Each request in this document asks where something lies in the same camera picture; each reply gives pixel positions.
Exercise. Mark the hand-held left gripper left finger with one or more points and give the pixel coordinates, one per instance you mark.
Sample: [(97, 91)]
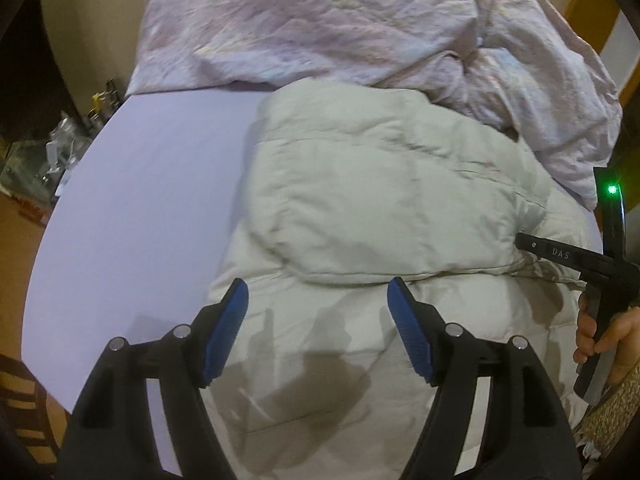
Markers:
[(227, 330)]

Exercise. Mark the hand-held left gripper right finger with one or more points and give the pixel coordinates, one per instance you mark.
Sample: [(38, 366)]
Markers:
[(410, 335)]

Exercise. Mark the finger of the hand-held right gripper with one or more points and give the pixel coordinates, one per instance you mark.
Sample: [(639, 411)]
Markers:
[(565, 254)]

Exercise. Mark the beige puffer jacket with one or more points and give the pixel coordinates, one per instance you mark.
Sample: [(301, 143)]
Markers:
[(375, 185)]

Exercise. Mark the person's right hand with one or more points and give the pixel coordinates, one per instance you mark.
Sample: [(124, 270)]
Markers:
[(622, 340)]

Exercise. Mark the beige shaggy rug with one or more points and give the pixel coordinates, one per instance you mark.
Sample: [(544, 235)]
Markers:
[(615, 420)]

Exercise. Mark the wooden panel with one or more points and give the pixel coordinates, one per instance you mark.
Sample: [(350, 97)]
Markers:
[(607, 35)]

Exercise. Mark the wooden chair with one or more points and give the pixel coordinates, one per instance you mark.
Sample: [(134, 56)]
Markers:
[(25, 410)]

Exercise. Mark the cluster of bottles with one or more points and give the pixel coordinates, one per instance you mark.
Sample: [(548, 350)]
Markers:
[(75, 140)]

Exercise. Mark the pastel patterned duvet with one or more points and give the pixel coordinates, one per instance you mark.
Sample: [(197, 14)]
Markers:
[(325, 20)]

